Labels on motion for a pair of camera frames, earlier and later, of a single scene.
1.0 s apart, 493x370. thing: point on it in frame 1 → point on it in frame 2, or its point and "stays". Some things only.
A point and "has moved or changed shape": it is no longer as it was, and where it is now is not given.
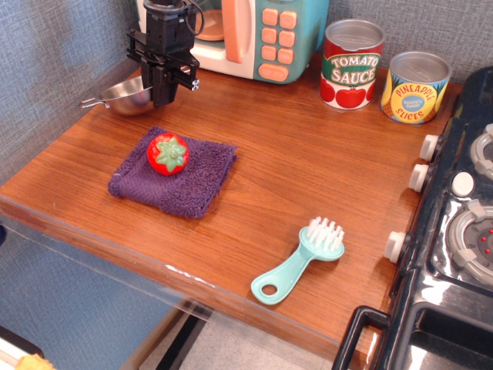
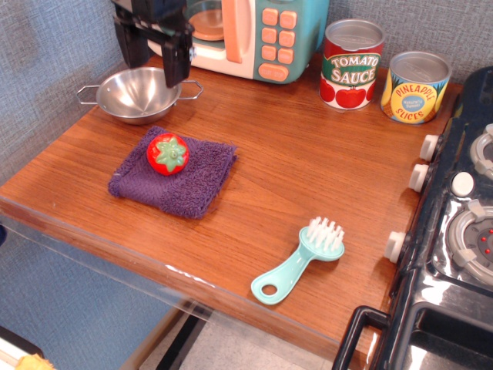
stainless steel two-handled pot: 125,96 has moved or changed shape
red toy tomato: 168,154 stays
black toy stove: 441,306 stays
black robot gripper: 169,42 → 165,18
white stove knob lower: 394,246 stays
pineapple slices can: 415,87 stays
